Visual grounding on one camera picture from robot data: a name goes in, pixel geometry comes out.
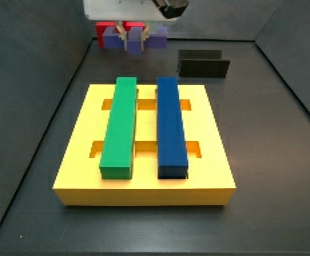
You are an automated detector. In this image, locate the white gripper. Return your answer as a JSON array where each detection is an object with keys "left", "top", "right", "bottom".
[{"left": 83, "top": 0, "right": 178, "bottom": 51}]

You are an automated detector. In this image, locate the purple comb-shaped block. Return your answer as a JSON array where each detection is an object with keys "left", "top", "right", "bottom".
[{"left": 102, "top": 25, "right": 170, "bottom": 56}]

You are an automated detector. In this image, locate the yellow slotted board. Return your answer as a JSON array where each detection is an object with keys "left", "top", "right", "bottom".
[{"left": 54, "top": 84, "right": 237, "bottom": 206}]

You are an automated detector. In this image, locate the red comb-shaped block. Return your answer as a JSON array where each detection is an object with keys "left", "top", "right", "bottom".
[{"left": 95, "top": 21, "right": 145, "bottom": 49}]

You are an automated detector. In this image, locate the blue rectangular bar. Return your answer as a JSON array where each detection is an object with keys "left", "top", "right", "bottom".
[{"left": 157, "top": 77, "right": 189, "bottom": 179}]

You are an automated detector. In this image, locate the green rectangular bar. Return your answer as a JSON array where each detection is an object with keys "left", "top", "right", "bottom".
[{"left": 99, "top": 77, "right": 138, "bottom": 179}]

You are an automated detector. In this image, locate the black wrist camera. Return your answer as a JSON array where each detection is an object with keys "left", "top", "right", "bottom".
[{"left": 153, "top": 0, "right": 190, "bottom": 19}]

